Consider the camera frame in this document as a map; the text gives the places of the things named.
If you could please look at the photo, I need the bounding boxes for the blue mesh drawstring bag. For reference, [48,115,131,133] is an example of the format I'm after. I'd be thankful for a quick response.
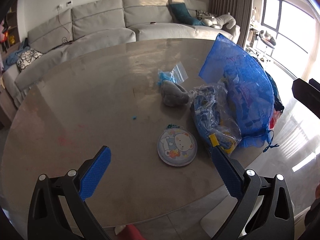
[199,34,276,150]

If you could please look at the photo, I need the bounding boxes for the clear plastic bag blue toys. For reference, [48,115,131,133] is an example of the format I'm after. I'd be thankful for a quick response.
[189,83,242,154]

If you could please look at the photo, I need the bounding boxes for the round cartoon bear tin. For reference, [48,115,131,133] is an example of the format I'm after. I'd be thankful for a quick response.
[157,124,197,167]

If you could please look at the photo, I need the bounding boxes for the zip bag with blue item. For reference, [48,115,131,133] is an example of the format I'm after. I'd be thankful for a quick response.
[157,62,188,86]

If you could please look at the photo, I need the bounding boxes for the white plush toy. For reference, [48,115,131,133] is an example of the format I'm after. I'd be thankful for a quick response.
[201,14,236,29]

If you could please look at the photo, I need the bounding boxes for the brown curtain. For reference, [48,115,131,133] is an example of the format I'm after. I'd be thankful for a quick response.
[209,0,253,47]

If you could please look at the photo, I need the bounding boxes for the patterned cushion right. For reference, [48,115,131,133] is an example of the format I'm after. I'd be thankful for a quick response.
[196,10,217,21]

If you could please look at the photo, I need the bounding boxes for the teal cushion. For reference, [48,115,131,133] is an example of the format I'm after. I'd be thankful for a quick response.
[169,3,205,26]

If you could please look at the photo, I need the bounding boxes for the black white floral cushion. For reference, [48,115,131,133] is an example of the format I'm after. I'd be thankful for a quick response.
[16,49,43,72]

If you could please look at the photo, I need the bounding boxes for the blue blanket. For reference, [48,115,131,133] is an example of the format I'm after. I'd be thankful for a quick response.
[3,37,30,72]

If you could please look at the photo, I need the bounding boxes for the grey sectional sofa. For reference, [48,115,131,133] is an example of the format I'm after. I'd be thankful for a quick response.
[2,0,240,107]

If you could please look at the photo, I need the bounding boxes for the wooden shelf unit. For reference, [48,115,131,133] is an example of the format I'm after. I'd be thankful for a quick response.
[1,0,20,54]

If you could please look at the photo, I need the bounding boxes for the window frame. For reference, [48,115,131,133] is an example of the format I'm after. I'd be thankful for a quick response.
[261,0,316,54]

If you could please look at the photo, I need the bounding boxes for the black charging cable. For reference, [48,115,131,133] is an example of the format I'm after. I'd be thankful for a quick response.
[56,6,73,47]

